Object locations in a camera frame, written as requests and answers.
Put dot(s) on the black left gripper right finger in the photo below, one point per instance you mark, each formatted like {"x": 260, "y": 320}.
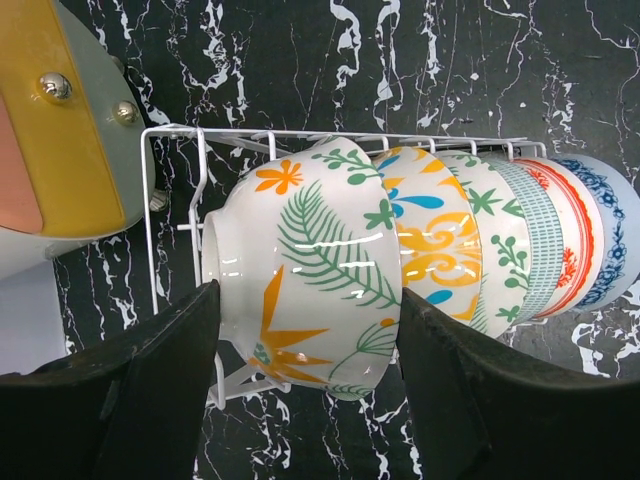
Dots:
{"x": 482, "y": 410}

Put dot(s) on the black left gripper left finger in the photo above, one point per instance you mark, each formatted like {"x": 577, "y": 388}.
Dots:
{"x": 130, "y": 407}

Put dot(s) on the green sprig pattern bowl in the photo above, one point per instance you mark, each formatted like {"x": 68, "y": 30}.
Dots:
{"x": 504, "y": 236}

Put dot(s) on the orange leaf pattern bowl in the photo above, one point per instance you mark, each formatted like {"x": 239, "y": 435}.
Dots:
{"x": 305, "y": 252}

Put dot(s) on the light green checkered bowl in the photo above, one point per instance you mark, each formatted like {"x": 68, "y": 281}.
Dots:
{"x": 545, "y": 234}

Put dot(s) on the red flower striped bowl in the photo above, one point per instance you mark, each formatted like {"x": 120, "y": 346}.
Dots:
{"x": 582, "y": 231}

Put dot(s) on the white cylinder with orange lid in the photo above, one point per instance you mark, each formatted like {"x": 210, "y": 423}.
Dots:
{"x": 74, "y": 167}

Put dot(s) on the blue rose pattern bowl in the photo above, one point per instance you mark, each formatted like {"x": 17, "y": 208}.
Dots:
{"x": 618, "y": 205}

